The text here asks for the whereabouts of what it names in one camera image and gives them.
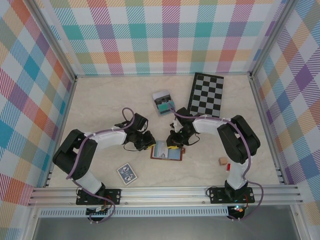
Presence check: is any black grey chessboard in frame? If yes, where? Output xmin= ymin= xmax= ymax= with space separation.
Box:
xmin=187 ymin=72 xmax=225 ymax=119

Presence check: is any blue playing card deck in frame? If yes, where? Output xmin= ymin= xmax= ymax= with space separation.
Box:
xmin=116 ymin=162 xmax=139 ymax=186

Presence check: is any black credit card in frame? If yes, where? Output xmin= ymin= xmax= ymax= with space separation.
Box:
xmin=154 ymin=97 xmax=172 ymax=106

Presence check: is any teal card box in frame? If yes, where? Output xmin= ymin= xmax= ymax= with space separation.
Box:
xmin=151 ymin=90 xmax=176 ymax=118

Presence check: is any teal credit card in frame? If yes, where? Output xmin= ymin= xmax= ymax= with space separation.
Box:
xmin=158 ymin=100 xmax=176 ymax=116

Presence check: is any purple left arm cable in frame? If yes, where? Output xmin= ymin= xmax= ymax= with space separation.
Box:
xmin=65 ymin=107 xmax=137 ymax=224

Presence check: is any aluminium frame post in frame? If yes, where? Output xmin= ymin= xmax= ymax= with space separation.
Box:
xmin=29 ymin=0 xmax=77 ymax=81
xmin=249 ymin=0 xmax=295 ymax=79

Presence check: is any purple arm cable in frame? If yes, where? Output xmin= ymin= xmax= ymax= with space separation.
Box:
xmin=65 ymin=107 xmax=137 ymax=224
xmin=169 ymin=104 xmax=265 ymax=222

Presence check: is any pale blue picture card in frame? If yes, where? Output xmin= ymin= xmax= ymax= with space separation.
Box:
xmin=153 ymin=141 xmax=168 ymax=159

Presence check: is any brown leather card holder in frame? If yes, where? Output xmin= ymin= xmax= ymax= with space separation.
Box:
xmin=150 ymin=140 xmax=187 ymax=162

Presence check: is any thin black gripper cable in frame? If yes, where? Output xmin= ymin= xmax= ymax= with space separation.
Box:
xmin=122 ymin=143 xmax=141 ymax=153
xmin=186 ymin=132 xmax=201 ymax=147

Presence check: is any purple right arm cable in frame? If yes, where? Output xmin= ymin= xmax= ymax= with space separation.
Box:
xmin=169 ymin=104 xmax=265 ymax=222

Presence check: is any slotted grey cable duct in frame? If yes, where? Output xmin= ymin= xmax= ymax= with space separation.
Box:
xmin=39 ymin=209 xmax=230 ymax=218

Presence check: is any long aluminium base rail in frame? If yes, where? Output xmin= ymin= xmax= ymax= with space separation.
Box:
xmin=27 ymin=184 xmax=305 ymax=208

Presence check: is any small circuit board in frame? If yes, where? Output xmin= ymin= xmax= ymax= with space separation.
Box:
xmin=85 ymin=206 xmax=111 ymax=217
xmin=229 ymin=204 xmax=246 ymax=214

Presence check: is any aluminium side rail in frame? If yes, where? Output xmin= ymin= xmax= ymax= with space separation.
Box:
xmin=249 ymin=72 xmax=286 ymax=185
xmin=44 ymin=74 xmax=78 ymax=189

